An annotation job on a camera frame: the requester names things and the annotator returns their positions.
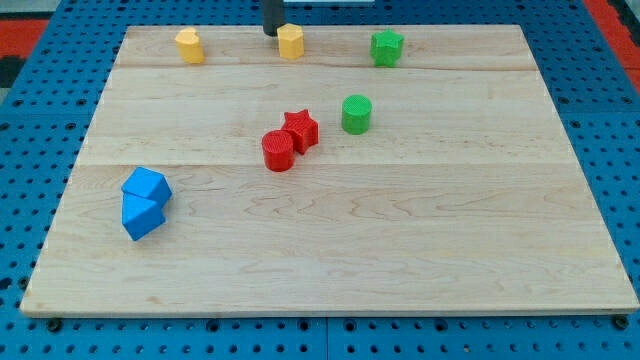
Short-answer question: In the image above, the wooden board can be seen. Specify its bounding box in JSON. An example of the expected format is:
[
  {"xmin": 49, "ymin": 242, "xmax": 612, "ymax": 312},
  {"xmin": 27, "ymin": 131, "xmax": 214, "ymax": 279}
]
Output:
[{"xmin": 21, "ymin": 25, "xmax": 639, "ymax": 318}]

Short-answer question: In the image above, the green cylinder block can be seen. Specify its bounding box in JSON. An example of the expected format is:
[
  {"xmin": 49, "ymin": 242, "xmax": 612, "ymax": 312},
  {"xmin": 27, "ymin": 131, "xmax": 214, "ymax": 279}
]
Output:
[{"xmin": 341, "ymin": 94, "xmax": 372, "ymax": 135}]

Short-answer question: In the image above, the red cylinder block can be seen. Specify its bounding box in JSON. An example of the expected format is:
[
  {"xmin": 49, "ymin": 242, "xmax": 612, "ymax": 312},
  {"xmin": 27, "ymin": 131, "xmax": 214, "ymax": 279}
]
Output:
[{"xmin": 261, "ymin": 130, "xmax": 295, "ymax": 172}]

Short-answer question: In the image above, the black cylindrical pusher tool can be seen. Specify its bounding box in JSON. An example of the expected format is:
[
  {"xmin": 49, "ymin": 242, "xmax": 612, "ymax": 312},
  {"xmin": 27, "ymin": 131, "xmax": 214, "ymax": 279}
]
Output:
[{"xmin": 260, "ymin": 0, "xmax": 285, "ymax": 37}]

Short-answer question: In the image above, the blue cube block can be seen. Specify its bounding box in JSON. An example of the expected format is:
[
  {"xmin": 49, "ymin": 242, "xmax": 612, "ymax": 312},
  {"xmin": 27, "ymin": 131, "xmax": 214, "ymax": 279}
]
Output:
[{"xmin": 121, "ymin": 167, "xmax": 172, "ymax": 207}]

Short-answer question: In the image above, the yellow hexagon block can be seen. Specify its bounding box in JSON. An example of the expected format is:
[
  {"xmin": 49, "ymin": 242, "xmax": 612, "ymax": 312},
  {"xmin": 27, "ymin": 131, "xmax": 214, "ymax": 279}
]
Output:
[{"xmin": 277, "ymin": 23, "xmax": 304, "ymax": 60}]

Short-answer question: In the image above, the green star block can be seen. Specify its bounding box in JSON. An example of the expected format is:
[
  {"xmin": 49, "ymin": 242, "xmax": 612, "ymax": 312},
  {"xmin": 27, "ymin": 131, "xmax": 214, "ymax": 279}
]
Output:
[{"xmin": 370, "ymin": 29, "xmax": 404, "ymax": 67}]

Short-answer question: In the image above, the red star block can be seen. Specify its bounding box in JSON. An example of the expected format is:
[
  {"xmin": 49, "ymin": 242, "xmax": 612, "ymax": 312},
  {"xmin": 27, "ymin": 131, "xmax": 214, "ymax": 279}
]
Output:
[{"xmin": 282, "ymin": 109, "xmax": 319, "ymax": 155}]

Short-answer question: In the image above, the blue triangle block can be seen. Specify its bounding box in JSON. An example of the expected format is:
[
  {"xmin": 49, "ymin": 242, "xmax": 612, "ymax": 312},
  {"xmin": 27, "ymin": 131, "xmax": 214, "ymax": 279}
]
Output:
[{"xmin": 121, "ymin": 193, "xmax": 166, "ymax": 241}]

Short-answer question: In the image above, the yellow heart block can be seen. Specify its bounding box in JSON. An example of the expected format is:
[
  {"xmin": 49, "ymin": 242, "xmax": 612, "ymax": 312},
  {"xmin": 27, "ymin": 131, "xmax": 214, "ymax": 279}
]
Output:
[{"xmin": 174, "ymin": 27, "xmax": 205, "ymax": 64}]

